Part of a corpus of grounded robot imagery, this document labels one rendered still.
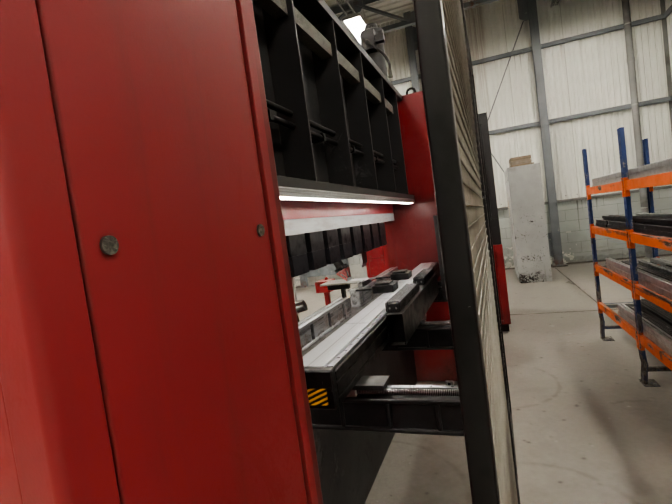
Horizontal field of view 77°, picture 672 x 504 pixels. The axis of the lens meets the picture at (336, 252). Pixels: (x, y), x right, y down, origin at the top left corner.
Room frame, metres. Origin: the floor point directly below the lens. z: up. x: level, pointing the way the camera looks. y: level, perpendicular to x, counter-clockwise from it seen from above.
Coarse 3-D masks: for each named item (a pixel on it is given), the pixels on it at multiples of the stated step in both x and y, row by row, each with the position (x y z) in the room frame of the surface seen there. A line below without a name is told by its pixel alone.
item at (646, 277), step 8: (608, 264) 3.48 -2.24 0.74; (616, 264) 3.26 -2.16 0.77; (624, 264) 3.13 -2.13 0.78; (640, 264) 3.42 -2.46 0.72; (648, 264) 3.24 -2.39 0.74; (656, 264) 3.16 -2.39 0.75; (664, 264) 3.27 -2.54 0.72; (616, 272) 3.28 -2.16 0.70; (624, 272) 3.08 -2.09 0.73; (640, 272) 2.75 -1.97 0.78; (648, 272) 2.91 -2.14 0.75; (656, 272) 2.83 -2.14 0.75; (664, 272) 2.96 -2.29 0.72; (640, 280) 2.76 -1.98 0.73; (648, 280) 2.62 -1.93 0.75; (656, 280) 2.50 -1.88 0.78; (664, 280) 2.43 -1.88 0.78; (656, 288) 2.51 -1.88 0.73; (664, 288) 2.39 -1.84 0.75
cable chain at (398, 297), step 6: (402, 288) 1.87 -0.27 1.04; (408, 288) 1.84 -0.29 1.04; (414, 288) 1.86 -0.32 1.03; (396, 294) 1.73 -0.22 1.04; (402, 294) 1.71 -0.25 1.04; (408, 294) 1.73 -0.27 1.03; (414, 294) 1.84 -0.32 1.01; (390, 300) 1.62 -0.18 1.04; (396, 300) 1.60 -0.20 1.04; (402, 300) 1.61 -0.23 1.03; (408, 300) 1.71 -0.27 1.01; (390, 306) 1.57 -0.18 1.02; (396, 306) 1.57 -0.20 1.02; (402, 306) 1.60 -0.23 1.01
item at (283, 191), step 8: (280, 192) 1.19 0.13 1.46; (288, 192) 1.23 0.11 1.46; (296, 192) 1.28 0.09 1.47; (304, 192) 1.33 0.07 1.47; (312, 192) 1.39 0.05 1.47; (320, 192) 1.47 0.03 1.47; (328, 192) 1.53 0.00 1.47; (336, 192) 1.61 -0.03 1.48; (344, 192) 1.70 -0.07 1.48; (360, 200) 1.91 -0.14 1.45; (368, 200) 2.02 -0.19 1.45; (376, 200) 2.15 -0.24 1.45; (384, 200) 2.31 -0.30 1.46; (392, 200) 2.49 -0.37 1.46; (400, 200) 2.72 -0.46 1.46; (408, 200) 2.97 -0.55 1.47
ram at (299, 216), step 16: (288, 208) 1.67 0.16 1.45; (304, 208) 1.81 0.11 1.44; (320, 208) 1.98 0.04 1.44; (336, 208) 2.18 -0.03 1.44; (352, 208) 2.43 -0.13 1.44; (368, 208) 2.74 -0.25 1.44; (384, 208) 3.14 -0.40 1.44; (288, 224) 1.65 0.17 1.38; (304, 224) 1.79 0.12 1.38; (320, 224) 1.96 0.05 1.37; (336, 224) 2.15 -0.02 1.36; (352, 224) 2.39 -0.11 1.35
